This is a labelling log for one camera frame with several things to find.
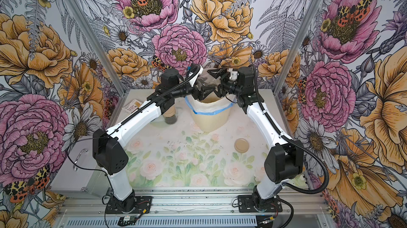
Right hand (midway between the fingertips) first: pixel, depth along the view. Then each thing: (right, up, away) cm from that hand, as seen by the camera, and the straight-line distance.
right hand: (205, 80), depth 74 cm
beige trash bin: (+2, -21, +11) cm, 23 cm away
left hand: (+1, -2, +2) cm, 3 cm away
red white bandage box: (-50, -12, +34) cm, 62 cm away
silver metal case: (-54, -40, -5) cm, 67 cm away
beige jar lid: (+21, -35, +21) cm, 46 cm away
